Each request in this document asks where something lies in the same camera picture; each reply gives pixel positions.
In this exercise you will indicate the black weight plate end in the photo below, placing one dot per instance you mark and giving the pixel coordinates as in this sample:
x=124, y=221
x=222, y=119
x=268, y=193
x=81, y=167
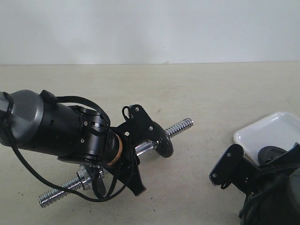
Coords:
x=164, y=147

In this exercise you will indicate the chrome threaded dumbbell bar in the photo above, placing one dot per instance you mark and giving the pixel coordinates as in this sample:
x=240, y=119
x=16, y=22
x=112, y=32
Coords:
x=54, y=195

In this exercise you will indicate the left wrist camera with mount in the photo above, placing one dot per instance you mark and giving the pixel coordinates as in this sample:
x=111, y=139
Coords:
x=139, y=124

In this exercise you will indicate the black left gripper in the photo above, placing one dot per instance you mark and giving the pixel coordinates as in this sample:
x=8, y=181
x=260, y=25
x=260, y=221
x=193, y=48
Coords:
x=129, y=173

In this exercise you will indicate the black weight plate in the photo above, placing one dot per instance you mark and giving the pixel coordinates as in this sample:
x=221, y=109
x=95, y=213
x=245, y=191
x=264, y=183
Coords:
x=98, y=186
x=269, y=153

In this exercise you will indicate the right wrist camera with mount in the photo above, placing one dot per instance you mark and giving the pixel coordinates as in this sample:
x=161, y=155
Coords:
x=224, y=168

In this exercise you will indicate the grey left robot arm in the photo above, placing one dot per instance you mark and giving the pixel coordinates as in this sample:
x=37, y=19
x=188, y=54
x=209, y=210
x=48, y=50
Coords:
x=78, y=131

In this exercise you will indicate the white rectangular tray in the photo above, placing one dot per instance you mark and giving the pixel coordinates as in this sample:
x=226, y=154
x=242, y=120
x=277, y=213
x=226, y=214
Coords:
x=279, y=129

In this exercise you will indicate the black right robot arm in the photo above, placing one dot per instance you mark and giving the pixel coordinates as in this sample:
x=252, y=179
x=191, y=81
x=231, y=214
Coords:
x=272, y=188

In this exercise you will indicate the chrome spin-lock collar nut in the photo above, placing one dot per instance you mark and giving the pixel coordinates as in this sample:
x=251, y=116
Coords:
x=86, y=173

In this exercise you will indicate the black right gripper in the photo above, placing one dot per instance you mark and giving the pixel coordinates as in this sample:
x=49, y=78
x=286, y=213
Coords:
x=248, y=177

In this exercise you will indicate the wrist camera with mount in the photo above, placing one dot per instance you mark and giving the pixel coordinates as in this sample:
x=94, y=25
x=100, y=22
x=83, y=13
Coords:
x=224, y=168
x=139, y=124

